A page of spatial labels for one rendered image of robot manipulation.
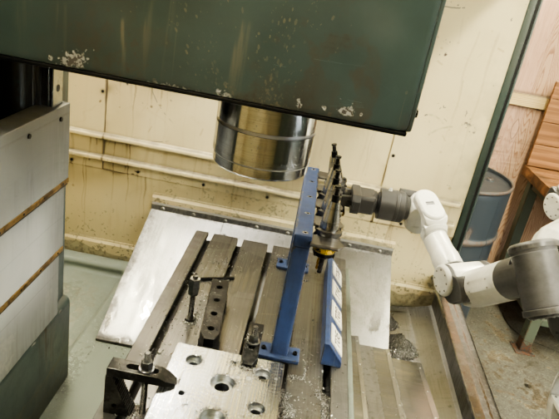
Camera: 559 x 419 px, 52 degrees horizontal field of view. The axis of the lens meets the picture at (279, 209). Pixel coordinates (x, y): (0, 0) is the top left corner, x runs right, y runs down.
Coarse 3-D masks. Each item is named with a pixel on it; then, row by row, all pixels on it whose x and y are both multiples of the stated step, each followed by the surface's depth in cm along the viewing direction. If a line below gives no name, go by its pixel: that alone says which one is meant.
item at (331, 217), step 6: (330, 204) 127; (336, 204) 126; (330, 210) 127; (336, 210) 127; (324, 216) 128; (330, 216) 127; (336, 216) 127; (324, 222) 128; (330, 222) 127; (336, 222) 128; (324, 228) 128; (330, 228) 128; (336, 228) 128
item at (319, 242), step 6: (312, 240) 125; (318, 240) 125; (324, 240) 126; (330, 240) 126; (336, 240) 127; (312, 246) 123; (318, 246) 123; (324, 246) 123; (330, 246) 123; (336, 246) 124; (342, 246) 125
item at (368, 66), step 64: (0, 0) 76; (64, 0) 75; (128, 0) 75; (192, 0) 74; (256, 0) 73; (320, 0) 72; (384, 0) 72; (64, 64) 79; (128, 64) 78; (192, 64) 77; (256, 64) 76; (320, 64) 75; (384, 64) 75; (384, 128) 78
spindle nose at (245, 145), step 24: (216, 120) 90; (240, 120) 85; (264, 120) 84; (288, 120) 84; (312, 120) 87; (216, 144) 90; (240, 144) 86; (264, 144) 85; (288, 144) 86; (312, 144) 91; (240, 168) 87; (264, 168) 87; (288, 168) 88
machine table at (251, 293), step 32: (192, 256) 174; (224, 256) 177; (256, 256) 181; (256, 288) 165; (320, 288) 169; (160, 320) 142; (224, 320) 147; (256, 320) 149; (320, 320) 154; (128, 384) 120; (288, 384) 129; (320, 384) 130; (352, 384) 137; (96, 416) 111; (320, 416) 121; (352, 416) 127
